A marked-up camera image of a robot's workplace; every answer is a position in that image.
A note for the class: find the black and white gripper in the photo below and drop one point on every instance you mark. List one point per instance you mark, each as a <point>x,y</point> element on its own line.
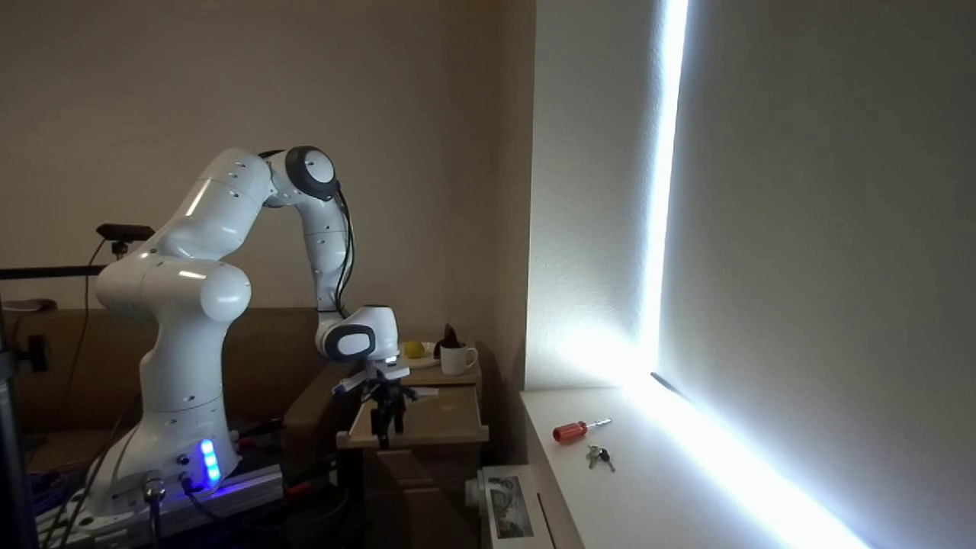
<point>383,383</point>

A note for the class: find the wooden nightstand drawer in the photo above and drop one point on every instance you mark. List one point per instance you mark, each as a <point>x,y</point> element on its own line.
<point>446,416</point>

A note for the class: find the black tool in mug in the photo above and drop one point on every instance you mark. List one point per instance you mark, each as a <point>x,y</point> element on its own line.
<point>446,336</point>

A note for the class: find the white round plate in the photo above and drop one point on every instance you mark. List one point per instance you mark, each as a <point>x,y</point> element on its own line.
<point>425,361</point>

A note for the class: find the yellow lemon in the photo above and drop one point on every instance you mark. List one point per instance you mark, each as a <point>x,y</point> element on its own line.
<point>416,349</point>

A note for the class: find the brown leather armchair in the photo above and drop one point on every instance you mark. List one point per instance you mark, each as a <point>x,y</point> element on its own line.
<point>269,347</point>

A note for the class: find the black camera boom pole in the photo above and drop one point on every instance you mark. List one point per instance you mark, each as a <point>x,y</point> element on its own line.
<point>51,274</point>

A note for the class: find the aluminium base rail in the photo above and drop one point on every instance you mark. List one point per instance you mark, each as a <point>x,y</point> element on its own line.
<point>232,493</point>

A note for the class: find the black camera on stand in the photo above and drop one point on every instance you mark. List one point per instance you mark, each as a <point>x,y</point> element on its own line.
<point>122,232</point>

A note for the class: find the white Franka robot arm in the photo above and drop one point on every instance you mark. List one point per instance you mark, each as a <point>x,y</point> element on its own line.
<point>184,295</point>

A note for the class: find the white mug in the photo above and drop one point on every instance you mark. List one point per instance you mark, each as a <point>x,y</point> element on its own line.
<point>457,361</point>

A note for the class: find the grey window roller blind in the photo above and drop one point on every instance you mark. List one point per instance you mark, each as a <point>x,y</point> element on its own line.
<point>832,224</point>

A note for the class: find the light wooden nightstand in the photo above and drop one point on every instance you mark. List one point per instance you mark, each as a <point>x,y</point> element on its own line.
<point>437,488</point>

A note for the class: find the white window sill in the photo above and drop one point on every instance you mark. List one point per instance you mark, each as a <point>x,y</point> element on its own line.
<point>651,488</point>

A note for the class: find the small bunch of keys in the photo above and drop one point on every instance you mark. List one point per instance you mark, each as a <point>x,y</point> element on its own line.
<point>599,459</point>

